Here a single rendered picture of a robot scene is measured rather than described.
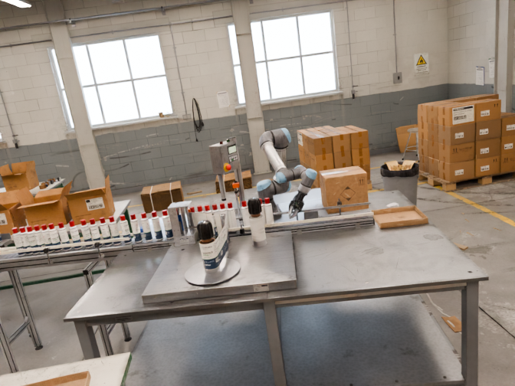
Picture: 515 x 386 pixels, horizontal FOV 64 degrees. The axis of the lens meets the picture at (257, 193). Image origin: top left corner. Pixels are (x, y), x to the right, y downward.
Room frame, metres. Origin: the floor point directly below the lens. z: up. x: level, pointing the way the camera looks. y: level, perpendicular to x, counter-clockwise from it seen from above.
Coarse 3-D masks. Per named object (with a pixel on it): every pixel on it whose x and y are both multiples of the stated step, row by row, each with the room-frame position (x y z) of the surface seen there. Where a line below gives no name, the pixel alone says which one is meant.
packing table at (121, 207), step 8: (128, 200) 4.33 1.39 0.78; (120, 208) 4.04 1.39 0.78; (128, 216) 4.26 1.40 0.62; (80, 224) 3.68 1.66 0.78; (88, 224) 3.64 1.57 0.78; (128, 224) 4.26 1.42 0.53; (80, 232) 3.53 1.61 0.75; (96, 272) 3.91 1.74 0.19; (40, 280) 3.88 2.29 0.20; (48, 280) 3.88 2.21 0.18; (56, 280) 3.89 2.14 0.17; (0, 288) 3.85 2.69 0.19; (8, 288) 3.86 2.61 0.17
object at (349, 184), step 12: (336, 168) 3.05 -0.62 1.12; (348, 168) 3.00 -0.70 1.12; (360, 168) 2.95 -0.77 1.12; (324, 180) 2.84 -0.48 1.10; (336, 180) 2.83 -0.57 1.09; (348, 180) 2.83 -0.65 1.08; (360, 180) 2.83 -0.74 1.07; (324, 192) 2.89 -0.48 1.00; (336, 192) 2.83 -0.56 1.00; (348, 192) 2.83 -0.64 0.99; (360, 192) 2.83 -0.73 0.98; (324, 204) 2.95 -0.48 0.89; (336, 204) 2.83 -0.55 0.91
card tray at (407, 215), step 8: (384, 208) 2.73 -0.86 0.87; (392, 208) 2.72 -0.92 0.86; (400, 208) 2.72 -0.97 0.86; (408, 208) 2.71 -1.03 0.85; (416, 208) 2.67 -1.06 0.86; (376, 216) 2.69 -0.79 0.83; (384, 216) 2.67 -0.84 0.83; (392, 216) 2.65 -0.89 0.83; (400, 216) 2.63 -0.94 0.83; (408, 216) 2.61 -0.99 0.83; (416, 216) 2.59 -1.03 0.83; (424, 216) 2.51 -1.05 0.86; (384, 224) 2.47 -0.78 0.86; (392, 224) 2.47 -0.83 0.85; (400, 224) 2.47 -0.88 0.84; (408, 224) 2.46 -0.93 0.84; (416, 224) 2.46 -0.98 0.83
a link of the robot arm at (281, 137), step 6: (276, 132) 2.98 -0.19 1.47; (282, 132) 2.99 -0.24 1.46; (288, 132) 3.01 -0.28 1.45; (276, 138) 2.96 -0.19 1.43; (282, 138) 2.97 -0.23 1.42; (288, 138) 2.99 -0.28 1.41; (276, 144) 2.98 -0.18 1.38; (282, 144) 2.99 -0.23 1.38; (276, 150) 3.03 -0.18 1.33; (282, 150) 3.02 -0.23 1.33; (282, 156) 3.03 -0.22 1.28; (276, 180) 3.09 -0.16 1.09; (276, 186) 3.09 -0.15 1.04; (282, 186) 3.09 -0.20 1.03; (288, 186) 3.11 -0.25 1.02; (282, 192) 3.11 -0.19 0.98
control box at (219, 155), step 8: (216, 144) 2.77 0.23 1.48; (224, 144) 2.72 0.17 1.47; (232, 144) 2.77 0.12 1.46; (216, 152) 2.69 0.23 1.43; (224, 152) 2.69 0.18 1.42; (216, 160) 2.70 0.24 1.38; (224, 160) 2.69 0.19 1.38; (216, 168) 2.71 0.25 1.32; (224, 168) 2.67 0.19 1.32; (232, 168) 2.74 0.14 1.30
